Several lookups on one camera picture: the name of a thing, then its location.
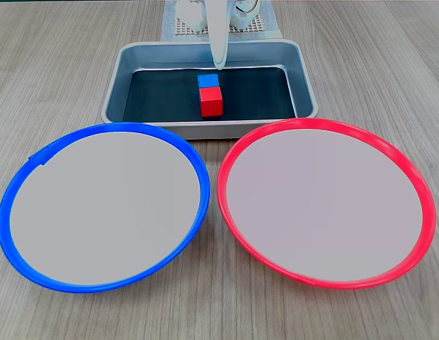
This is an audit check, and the blue cube block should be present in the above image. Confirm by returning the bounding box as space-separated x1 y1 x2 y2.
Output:
197 73 220 90

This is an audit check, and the dark tray liner mat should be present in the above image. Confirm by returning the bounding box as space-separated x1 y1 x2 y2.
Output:
122 66 298 123

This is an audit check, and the silver metal tray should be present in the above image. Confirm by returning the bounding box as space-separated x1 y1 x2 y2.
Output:
101 39 319 140

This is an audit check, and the red cube block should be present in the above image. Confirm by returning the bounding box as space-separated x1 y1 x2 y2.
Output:
199 86 224 118

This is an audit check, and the red rimmed round dish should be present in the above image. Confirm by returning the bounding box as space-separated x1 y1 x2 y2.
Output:
216 118 438 291

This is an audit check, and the blue rimmed round dish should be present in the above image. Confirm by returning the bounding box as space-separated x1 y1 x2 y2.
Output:
0 121 211 295

